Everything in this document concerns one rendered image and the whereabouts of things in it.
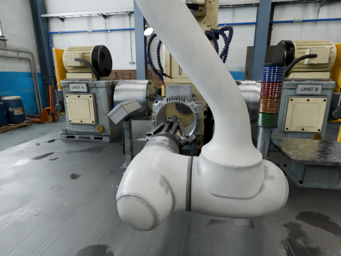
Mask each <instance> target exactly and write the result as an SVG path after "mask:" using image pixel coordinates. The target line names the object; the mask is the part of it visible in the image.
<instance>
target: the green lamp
mask: <svg viewBox="0 0 341 256"><path fill-rule="evenodd" d="M278 119H279V113H263V112H259V111H258V116H257V125H259V126H265V127H277V126H278Z"/></svg>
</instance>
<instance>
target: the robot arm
mask: <svg viewBox="0 0 341 256"><path fill-rule="evenodd" d="M135 2H136V4H137V6H138V8H139V9H140V11H141V13H142V14H143V16H144V18H145V19H146V21H147V22H148V24H149V25H150V26H151V28H152V29H153V30H154V32H155V33H156V35H157V36H158V37H159V39H160V40H161V42H162V43H163V44H164V46H165V47H166V48H167V50H168V51H169V52H170V54H171V55H172V56H173V58H174V59H175V60H176V62H177V63H178V64H179V66H180V67H181V68H182V70H183V71H184V72H185V74H186V75H187V76H188V78H189V79H190V80H191V82H192V83H193V84H194V86H195V87H196V88H197V90H198V91H199V92H200V94H201V95H202V96H203V98H204V99H205V101H206V102H207V104H208V105H209V107H210V109H211V111H212V114H213V116H214V121H215V131H214V135H213V138H212V140H211V141H210V142H209V143H207V144H206V145H204V146H203V147H202V149H201V154H200V155H199V156H185V155H180V151H179V145H181V143H182V142H185V143H187V144H188V143H189V134H188V133H186V131H185V128H184V126H183V124H182V123H180V124H179V121H178V120H177V116H176V115H173V116H172V118H171V120H166V124H164V123H161V124H159V125H158V126H157V127H156V128H154V129H153V130H151V131H150V132H148V133H146V140H147V143H146V145H145V147H144V148H143V149H142V151H141V152H140V153H139V154H138V155H136V157H135V158H134V159H133V160H132V161H131V163H130V164H129V166H128V167H127V169H126V171H125V173H124V175H123V177H122V180H121V182H120V185H119V188H118V191H117V195H116V200H117V209H118V213H119V216H120V218H121V219H122V221H123V222H124V223H125V224H127V225H128V226H129V227H131V228H133V229H135V230H138V231H150V230H152V229H154V228H156V227H157V226H159V225H160V224H161V223H163V222H164V221H165V220H166V219H167V218H168V217H169V215H170V214H172V213H176V212H182V211H190V212H196V213H201V214H204V215H208V216H214V217H223V218H242V219H248V218H261V217H266V216H269V215H273V214H275V213H277V212H278V211H279V210H280V209H281V208H282V207H283V206H284V205H285V204H286V202H287V199H288V194H289V185H288V181H287V178H286V176H285V175H284V173H283V171H282V170H281V169H280V168H279V167H277V166H276V165H275V164H273V163H272V162H270V161H268V160H265V159H262V154H261V152H260V151H259V150H257V149H256V148H255V147H254V145H253V142H252V136H251V125H250V118H249V113H248V109H247V105H246V102H245V100H244V98H243V95H242V93H241V91H240V89H239V87H238V86H237V84H236V82H235V80H234V79H233V77H232V76H231V74H230V72H229V71H228V69H227V67H226V66H225V64H224V63H223V61H222V60H221V58H220V57H219V55H218V53H217V52H216V50H215V49H214V47H213V46H212V44H211V43H210V41H209V39H208V38H207V37H206V35H205V33H204V32H203V30H202V29H201V27H200V26H199V24H198V23H197V21H196V19H195V18H194V16H193V15H192V13H191V12H190V10H189V8H188V7H187V5H186V4H185V2H184V1H183V0H135ZM178 130H179V132H180V135H181V137H179V136H178V135H176V134H177V132H178ZM169 131H170V132H169Z"/></svg>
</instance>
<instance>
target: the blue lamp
mask: <svg viewBox="0 0 341 256"><path fill-rule="evenodd" d="M285 68H286V66H263V73H262V82H284V76H285Z"/></svg>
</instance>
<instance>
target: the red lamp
mask: <svg viewBox="0 0 341 256"><path fill-rule="evenodd" d="M282 90H283V82H261V91H260V97H263V98H281V97H282Z"/></svg>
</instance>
